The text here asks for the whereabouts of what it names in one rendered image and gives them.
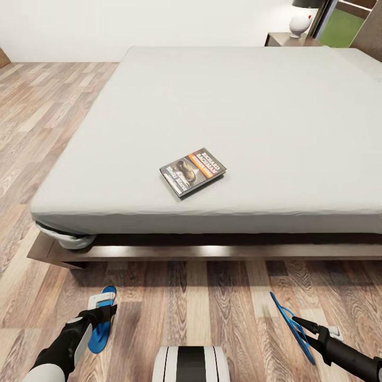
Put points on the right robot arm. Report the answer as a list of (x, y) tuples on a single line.
[(331, 346)]

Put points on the hardback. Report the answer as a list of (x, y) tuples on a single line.
[(192, 171)]

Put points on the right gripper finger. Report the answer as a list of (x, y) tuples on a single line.
[(311, 326), (313, 342)]

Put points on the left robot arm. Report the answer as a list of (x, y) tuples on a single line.
[(55, 363)]

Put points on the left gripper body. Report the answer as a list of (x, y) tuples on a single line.
[(102, 314)]

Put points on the sandal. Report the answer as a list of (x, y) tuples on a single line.
[(295, 327), (100, 334)]

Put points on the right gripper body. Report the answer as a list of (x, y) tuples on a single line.
[(336, 351)]

